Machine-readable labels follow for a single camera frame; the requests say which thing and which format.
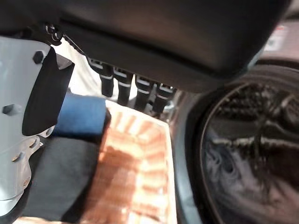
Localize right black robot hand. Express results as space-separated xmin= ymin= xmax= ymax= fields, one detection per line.
xmin=0 ymin=0 xmax=290 ymax=206

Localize blue garment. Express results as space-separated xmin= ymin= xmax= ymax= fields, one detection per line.
xmin=51 ymin=93 xmax=107 ymax=138

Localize white garment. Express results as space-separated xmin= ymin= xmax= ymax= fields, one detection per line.
xmin=203 ymin=133 xmax=299 ymax=224

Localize black garment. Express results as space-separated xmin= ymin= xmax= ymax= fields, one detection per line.
xmin=22 ymin=109 xmax=112 ymax=222

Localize grey front-load washing machine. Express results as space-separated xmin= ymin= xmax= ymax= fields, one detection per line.
xmin=168 ymin=0 xmax=299 ymax=224

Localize rectangular wicker laundry basket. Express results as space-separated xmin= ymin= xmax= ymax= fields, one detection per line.
xmin=21 ymin=100 xmax=178 ymax=224

